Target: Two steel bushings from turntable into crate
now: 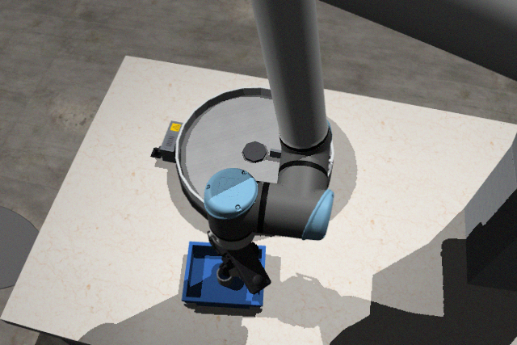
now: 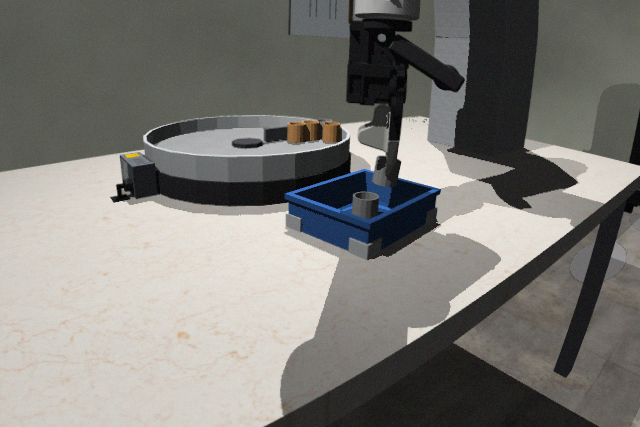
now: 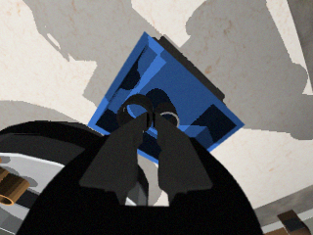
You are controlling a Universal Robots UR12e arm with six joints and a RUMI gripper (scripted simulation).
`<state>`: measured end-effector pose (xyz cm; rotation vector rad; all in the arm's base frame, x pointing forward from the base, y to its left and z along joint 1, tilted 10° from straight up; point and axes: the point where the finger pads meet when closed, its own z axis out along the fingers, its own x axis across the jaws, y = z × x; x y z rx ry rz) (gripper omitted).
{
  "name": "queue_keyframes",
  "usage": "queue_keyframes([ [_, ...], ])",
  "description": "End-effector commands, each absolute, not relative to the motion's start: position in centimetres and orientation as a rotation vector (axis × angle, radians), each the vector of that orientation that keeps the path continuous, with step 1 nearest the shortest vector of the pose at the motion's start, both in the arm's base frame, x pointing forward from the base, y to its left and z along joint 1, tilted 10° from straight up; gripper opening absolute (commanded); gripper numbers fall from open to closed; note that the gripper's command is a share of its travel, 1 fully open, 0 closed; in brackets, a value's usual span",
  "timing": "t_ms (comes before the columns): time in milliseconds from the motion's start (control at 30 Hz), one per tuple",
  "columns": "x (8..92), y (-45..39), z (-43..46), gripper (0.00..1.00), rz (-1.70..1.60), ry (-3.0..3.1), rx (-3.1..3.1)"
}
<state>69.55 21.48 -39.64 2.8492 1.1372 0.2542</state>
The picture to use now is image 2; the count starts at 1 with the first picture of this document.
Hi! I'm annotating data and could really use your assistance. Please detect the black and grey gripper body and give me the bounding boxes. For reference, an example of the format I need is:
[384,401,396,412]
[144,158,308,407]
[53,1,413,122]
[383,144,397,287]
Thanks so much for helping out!
[346,19,412,106]

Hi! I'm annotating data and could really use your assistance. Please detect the grey round turntable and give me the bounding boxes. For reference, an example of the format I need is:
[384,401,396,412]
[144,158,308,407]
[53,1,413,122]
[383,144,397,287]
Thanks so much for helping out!
[110,115,351,206]

